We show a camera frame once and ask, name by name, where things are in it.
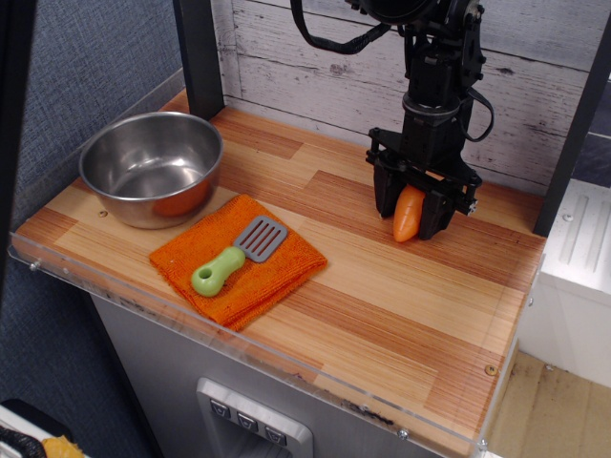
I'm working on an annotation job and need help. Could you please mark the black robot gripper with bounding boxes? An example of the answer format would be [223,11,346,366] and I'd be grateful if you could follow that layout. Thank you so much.
[367,102,482,239]

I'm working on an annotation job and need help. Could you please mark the orange toy carrot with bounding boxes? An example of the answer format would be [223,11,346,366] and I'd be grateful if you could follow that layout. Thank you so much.
[392,186,425,242]

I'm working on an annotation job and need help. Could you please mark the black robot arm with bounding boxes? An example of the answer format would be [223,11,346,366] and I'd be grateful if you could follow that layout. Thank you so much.
[351,1,490,239]

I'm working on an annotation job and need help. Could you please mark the silver metal pot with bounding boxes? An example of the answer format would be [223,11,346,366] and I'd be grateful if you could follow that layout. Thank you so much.
[78,112,223,229]

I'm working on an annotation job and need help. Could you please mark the orange folded cloth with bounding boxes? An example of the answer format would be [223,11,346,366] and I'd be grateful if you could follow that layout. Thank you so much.
[149,195,327,331]

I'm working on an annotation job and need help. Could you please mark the white toy sink unit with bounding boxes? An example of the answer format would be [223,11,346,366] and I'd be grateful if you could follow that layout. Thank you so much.
[516,179,610,386]

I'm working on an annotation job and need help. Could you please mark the silver dispenser button panel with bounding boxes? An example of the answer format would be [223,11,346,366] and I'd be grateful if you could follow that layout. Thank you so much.
[197,377,314,457]

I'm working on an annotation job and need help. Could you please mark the grey toy fridge cabinet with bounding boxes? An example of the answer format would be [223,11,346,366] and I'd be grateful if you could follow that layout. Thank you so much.
[89,291,459,458]

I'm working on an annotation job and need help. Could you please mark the clear acrylic edge guard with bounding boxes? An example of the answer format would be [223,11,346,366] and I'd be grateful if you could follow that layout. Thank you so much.
[11,108,544,457]

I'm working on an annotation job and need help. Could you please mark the yellow object at corner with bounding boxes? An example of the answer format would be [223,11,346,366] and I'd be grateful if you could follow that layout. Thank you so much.
[42,436,87,458]

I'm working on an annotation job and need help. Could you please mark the white black device corner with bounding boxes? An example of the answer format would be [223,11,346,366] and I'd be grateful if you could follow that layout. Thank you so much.
[1,401,74,457]

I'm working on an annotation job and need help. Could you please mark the black right vertical post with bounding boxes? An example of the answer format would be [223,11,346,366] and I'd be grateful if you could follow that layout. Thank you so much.
[533,19,610,237]

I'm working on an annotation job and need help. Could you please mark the black vertical post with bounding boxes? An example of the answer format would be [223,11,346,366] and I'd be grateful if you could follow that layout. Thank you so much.
[533,19,610,237]
[173,0,225,120]

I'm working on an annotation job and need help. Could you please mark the green handled grey spatula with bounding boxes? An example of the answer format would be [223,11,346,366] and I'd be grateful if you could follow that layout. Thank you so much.
[191,215,288,298]

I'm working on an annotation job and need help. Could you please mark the black left vertical post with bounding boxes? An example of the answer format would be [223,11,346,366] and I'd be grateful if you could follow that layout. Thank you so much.
[173,0,225,120]

